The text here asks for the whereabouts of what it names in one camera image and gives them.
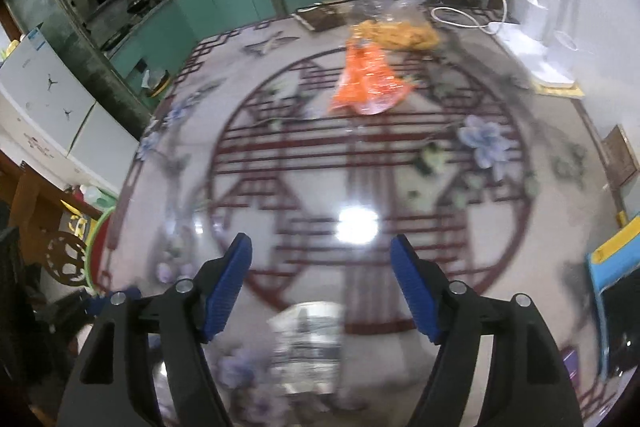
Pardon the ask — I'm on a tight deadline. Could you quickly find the orange snack packet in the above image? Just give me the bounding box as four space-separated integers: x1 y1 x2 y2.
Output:
327 42 418 115

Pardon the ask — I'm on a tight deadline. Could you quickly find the purple packet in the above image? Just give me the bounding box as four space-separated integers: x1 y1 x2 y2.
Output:
560 347 583 383

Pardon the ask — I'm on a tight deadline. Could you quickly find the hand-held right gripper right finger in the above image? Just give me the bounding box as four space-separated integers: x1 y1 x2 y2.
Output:
390 234 583 427

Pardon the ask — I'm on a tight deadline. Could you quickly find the small wooden board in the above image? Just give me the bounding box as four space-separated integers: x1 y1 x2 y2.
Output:
602 124 640 188

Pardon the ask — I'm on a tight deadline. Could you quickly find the teal base cabinet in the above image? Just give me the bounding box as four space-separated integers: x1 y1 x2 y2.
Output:
107 0 341 82

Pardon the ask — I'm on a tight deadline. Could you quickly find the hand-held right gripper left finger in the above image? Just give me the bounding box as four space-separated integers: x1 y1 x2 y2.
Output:
57 232 253 427

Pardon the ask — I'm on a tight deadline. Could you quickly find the yellow coaster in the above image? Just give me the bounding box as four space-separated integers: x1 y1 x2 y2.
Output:
530 79 586 98

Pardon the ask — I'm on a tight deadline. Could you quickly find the white fridge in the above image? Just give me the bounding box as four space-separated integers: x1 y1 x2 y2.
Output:
0 24 138 198

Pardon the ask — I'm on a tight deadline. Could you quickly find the red basin with green rim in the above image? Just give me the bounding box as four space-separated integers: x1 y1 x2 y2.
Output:
85 207 118 298

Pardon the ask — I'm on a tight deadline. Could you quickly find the carved wooden chair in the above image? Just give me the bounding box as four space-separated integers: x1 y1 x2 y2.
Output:
10 162 106 298

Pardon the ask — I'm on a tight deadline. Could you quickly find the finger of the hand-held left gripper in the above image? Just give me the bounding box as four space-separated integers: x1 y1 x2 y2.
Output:
82 286 143 315

